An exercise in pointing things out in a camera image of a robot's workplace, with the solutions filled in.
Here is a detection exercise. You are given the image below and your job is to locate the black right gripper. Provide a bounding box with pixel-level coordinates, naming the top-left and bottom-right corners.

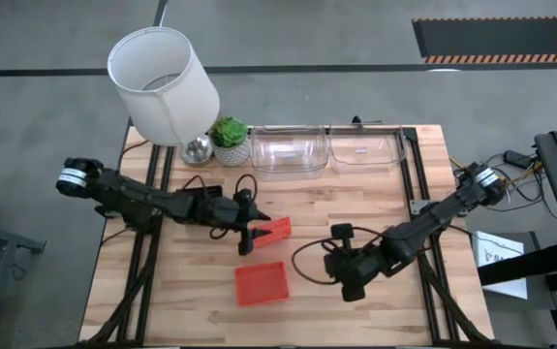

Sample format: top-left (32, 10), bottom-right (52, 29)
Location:
top-left (325, 222), bottom-right (386, 302)

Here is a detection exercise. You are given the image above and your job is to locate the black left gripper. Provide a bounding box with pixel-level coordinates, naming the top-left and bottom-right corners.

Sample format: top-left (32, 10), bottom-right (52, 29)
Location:
top-left (209, 188), bottom-right (272, 257)

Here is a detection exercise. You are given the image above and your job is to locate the green succulent in white pot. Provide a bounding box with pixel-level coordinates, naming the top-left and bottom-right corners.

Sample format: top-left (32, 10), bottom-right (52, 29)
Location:
top-left (208, 115), bottom-right (251, 169)

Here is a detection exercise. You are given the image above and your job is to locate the black table clamp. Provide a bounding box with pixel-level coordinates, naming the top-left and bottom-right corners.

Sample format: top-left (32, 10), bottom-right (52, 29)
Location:
top-left (350, 114), bottom-right (385, 127)

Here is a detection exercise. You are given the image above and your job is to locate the white shade chrome table lamp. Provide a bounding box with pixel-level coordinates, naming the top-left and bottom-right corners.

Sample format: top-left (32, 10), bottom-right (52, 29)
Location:
top-left (107, 26), bottom-right (221, 169)

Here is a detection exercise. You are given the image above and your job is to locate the white paper sheet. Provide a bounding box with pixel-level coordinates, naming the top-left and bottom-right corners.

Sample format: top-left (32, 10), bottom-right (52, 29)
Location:
top-left (471, 230), bottom-right (530, 301)

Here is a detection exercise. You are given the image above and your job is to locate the black metal beam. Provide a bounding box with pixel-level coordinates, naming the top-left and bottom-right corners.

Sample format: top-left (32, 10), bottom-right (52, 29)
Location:
top-left (477, 239), bottom-right (557, 287)

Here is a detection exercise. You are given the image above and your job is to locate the black power adapter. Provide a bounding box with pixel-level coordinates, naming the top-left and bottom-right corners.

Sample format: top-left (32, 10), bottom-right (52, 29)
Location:
top-left (503, 149), bottom-right (534, 170)

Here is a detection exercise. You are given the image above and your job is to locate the black hazard-striped floor mat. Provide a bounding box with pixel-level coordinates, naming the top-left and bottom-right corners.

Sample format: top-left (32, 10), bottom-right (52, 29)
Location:
top-left (412, 16), bottom-right (557, 65)

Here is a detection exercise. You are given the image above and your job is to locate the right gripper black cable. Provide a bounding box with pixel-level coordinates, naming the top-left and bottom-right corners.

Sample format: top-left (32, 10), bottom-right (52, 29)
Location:
top-left (291, 225), bottom-right (386, 286)

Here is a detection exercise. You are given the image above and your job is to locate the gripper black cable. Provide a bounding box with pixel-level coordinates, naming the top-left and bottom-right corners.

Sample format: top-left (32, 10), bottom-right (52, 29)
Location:
top-left (291, 225), bottom-right (386, 286)
top-left (180, 173), bottom-right (260, 241)

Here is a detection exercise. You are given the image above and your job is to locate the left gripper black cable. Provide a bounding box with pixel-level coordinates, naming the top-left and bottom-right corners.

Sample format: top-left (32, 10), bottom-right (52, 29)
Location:
top-left (180, 173), bottom-right (260, 241)

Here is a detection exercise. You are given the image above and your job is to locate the black aluminium cross rail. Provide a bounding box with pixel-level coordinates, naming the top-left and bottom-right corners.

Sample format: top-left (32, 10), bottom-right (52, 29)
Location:
top-left (248, 126), bottom-right (405, 136)

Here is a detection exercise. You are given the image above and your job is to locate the thin black cable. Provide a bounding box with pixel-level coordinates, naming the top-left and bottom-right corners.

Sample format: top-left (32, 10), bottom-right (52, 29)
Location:
top-left (116, 139), bottom-right (149, 172)

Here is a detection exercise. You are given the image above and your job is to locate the floor cable bundle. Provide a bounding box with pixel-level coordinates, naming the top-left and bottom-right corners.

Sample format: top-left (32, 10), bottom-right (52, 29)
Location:
top-left (451, 152), bottom-right (557, 214)

